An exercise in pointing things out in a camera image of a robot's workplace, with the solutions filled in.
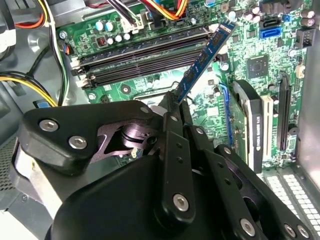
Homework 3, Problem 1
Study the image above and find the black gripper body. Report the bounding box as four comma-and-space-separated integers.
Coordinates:
51, 121, 238, 240

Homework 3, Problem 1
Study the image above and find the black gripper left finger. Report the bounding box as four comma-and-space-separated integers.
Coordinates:
9, 90, 198, 226

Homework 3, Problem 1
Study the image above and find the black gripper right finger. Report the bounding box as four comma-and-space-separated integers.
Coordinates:
179, 98, 315, 240

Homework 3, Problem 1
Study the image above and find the blue RAM stick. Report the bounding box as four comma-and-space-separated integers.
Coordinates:
174, 19, 238, 105

